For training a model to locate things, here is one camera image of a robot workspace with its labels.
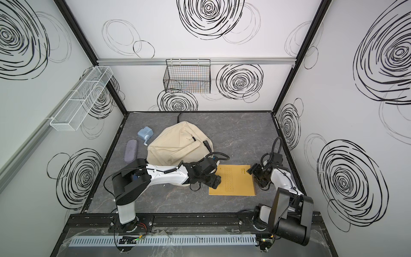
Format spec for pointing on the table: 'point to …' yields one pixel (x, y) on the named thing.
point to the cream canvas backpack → (181, 142)
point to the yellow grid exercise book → (235, 180)
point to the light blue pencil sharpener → (144, 133)
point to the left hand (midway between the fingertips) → (216, 180)
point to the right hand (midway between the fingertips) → (250, 174)
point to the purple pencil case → (130, 151)
